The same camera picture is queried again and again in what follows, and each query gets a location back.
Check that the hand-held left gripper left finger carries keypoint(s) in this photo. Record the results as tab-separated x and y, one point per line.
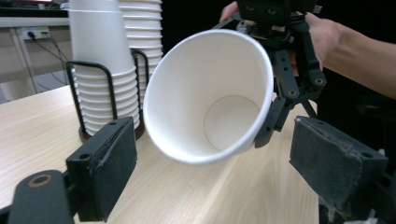
102	165

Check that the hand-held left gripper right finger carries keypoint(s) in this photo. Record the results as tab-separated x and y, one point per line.
330	161

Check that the white paper cup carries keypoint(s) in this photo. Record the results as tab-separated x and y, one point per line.
199	102

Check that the tall stack of white cups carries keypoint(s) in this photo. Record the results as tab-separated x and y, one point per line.
143	28

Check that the short stack of white cups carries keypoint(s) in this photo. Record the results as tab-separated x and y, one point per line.
99	46

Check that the white power strip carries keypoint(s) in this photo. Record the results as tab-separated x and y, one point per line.
39	32

